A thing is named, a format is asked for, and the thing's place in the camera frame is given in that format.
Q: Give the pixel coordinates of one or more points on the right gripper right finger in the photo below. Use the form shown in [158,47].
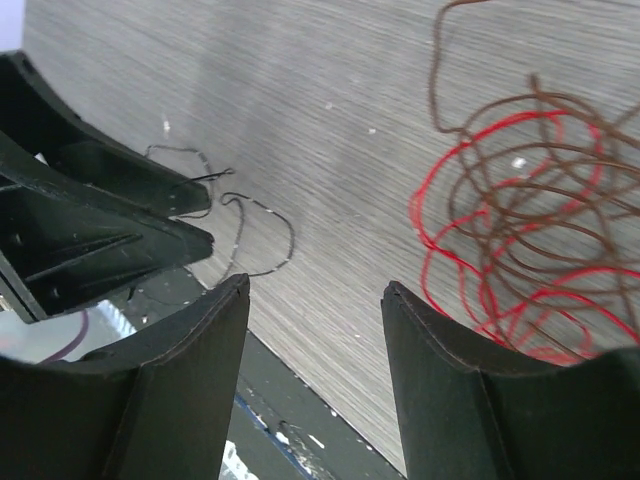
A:
[470,409]

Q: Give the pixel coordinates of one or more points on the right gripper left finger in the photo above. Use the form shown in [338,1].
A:
[67,420]

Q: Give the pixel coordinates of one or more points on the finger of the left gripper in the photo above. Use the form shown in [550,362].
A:
[66,245]
[40,122]

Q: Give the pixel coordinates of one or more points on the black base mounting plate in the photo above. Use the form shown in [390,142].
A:
[280,400]

